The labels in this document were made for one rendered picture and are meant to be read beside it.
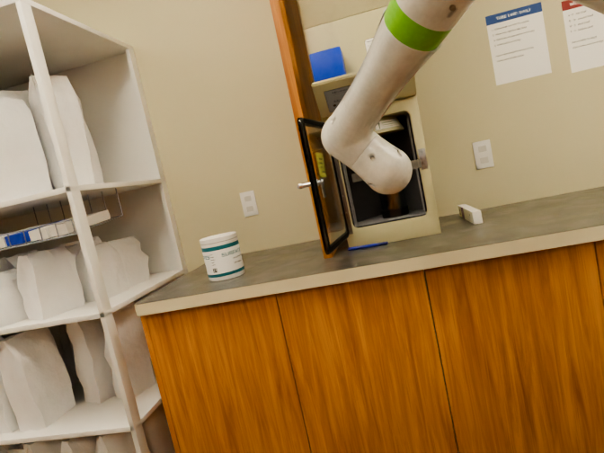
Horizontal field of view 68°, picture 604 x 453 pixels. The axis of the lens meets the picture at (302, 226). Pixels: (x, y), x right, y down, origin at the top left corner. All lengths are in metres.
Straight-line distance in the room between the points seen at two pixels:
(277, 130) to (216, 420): 1.21
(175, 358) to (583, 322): 1.23
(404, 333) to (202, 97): 1.39
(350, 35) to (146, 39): 1.07
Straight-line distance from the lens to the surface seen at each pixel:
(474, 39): 2.09
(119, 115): 2.36
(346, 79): 1.49
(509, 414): 1.54
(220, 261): 1.55
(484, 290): 1.39
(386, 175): 1.02
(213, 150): 2.15
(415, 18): 0.82
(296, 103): 1.53
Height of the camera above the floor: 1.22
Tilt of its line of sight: 6 degrees down
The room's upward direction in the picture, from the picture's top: 12 degrees counter-clockwise
